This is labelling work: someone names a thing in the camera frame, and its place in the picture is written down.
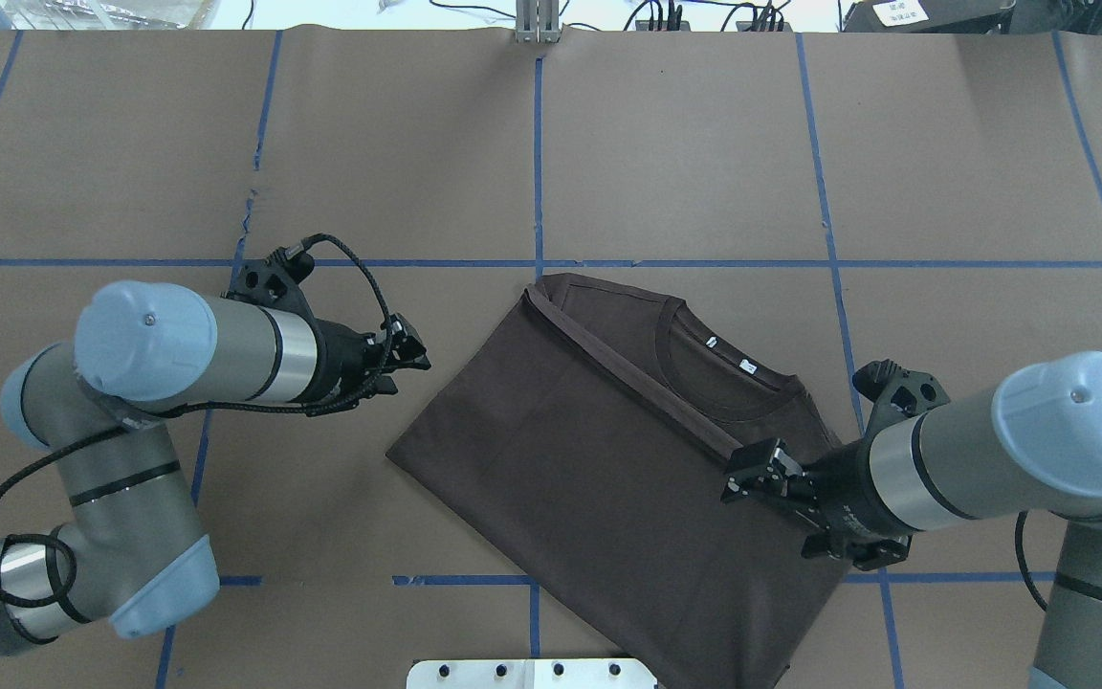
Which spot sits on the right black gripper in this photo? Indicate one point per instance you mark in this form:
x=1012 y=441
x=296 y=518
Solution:
x=841 y=490

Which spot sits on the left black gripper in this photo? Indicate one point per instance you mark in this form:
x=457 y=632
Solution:
x=339 y=362

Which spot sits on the dark brown t-shirt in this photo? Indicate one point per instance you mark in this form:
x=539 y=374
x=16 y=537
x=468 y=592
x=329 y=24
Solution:
x=586 y=440

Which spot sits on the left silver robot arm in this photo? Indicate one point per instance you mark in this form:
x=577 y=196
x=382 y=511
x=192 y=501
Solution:
x=104 y=525

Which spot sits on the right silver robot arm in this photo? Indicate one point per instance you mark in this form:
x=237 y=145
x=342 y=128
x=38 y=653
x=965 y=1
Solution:
x=928 y=462

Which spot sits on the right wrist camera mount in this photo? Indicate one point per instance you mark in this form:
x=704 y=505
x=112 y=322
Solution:
x=896 y=393

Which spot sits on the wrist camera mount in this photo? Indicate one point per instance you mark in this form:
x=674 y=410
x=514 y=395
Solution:
x=274 y=281
x=896 y=393

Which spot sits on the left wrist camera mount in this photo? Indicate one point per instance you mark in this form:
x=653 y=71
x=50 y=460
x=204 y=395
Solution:
x=274 y=281

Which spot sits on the aluminium frame post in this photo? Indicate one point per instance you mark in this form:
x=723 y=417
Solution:
x=538 y=21

